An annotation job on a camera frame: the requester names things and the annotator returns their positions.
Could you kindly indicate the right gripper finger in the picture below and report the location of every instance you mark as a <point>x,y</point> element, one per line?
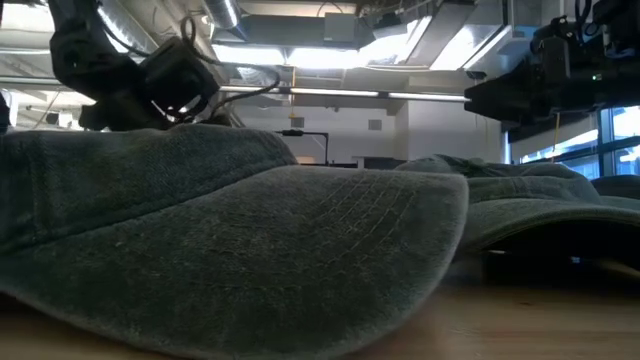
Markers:
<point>505,111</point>
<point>500,87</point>

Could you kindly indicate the long ceiling light strip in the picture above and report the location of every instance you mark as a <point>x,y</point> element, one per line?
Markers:
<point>330,92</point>

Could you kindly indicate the grey ceiling box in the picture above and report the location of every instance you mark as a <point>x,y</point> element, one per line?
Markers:
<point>340,27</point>

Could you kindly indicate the black background stand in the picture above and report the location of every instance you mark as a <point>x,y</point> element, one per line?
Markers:
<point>300,133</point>

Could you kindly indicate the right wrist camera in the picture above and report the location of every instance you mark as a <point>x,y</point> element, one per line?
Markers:
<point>555,45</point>

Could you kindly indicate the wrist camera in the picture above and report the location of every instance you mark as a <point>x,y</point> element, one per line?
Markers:
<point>175,75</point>
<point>555,45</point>

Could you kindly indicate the glass window wall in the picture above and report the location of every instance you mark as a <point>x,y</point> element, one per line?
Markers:
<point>625,125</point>

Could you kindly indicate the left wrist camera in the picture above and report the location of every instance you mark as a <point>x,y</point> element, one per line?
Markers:
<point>175,75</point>

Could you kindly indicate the square wall vent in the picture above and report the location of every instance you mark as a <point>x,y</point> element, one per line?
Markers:
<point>297,122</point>
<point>375,124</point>

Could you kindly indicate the silver ceiling duct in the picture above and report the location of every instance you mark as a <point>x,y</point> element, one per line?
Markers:
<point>222,12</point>

